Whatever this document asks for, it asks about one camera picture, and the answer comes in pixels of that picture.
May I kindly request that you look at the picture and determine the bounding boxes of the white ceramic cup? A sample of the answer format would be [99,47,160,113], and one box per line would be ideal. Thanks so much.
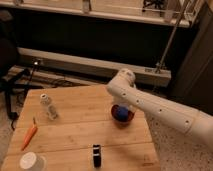
[19,152,46,171]

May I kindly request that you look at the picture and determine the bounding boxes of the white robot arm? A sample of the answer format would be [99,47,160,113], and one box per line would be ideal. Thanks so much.
[106,68,213,151]

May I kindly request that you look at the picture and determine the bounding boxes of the blue ball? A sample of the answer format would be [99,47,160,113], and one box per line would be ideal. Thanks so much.
[116,106,128,122]

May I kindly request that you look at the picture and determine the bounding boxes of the red bowl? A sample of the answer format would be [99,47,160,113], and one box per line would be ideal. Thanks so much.
[111,105,134,124]

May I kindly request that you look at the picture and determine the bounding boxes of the long white baseboard beam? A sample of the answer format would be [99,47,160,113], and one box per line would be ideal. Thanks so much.
[18,47,171,87]

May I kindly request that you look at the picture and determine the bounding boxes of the orange toy carrot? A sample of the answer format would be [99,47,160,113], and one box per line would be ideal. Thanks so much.
[21,119,38,150]

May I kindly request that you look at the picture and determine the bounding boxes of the black office chair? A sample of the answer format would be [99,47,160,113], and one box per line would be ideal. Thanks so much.
[0,10,30,129]

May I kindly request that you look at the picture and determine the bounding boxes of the metal tripod pole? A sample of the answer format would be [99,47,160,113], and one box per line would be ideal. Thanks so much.
[155,0,190,73]

